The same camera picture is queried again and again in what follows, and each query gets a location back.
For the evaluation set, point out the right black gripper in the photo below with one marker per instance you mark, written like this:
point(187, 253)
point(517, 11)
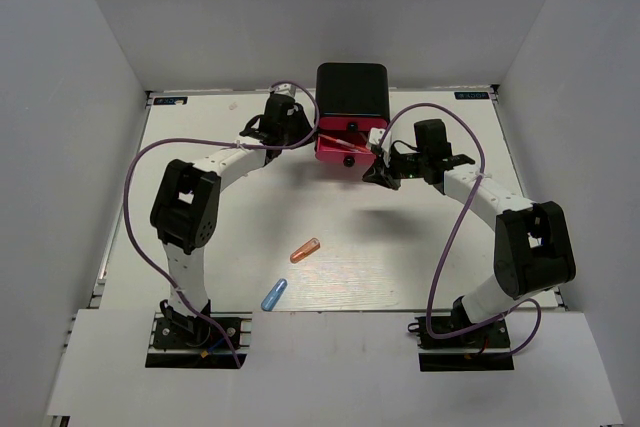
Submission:
point(383, 171)

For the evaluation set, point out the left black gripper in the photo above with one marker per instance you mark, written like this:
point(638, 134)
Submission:
point(300, 116)

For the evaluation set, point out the pink drawer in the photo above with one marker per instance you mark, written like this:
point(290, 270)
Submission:
point(351, 123)
point(337, 156)

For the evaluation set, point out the orange double-ended marker pen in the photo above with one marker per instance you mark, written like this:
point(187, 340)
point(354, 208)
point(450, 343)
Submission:
point(344, 143)

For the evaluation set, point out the orange translucent correction tape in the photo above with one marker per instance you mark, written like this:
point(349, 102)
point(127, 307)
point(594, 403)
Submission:
point(305, 250)

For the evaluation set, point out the blue translucent correction tape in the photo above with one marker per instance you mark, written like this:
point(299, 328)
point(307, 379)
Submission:
point(274, 295)

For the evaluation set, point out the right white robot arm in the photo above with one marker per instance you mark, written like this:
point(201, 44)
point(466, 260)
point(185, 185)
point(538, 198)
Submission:
point(532, 248)

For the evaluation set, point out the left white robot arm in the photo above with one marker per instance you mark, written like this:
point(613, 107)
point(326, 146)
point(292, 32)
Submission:
point(185, 210)

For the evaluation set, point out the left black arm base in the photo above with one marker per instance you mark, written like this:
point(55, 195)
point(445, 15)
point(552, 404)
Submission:
point(178, 342)

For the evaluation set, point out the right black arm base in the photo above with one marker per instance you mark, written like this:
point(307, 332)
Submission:
point(484, 350)

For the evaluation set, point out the black drawer cabinet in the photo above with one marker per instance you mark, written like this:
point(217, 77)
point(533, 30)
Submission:
point(352, 90)

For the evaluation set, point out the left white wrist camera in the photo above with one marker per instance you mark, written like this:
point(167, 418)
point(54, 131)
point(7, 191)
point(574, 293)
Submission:
point(283, 88)

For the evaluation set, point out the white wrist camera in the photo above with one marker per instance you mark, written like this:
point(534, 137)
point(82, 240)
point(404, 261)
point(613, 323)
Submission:
point(283, 88)
point(379, 141)

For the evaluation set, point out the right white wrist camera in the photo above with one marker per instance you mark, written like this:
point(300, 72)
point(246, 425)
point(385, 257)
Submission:
point(379, 141)

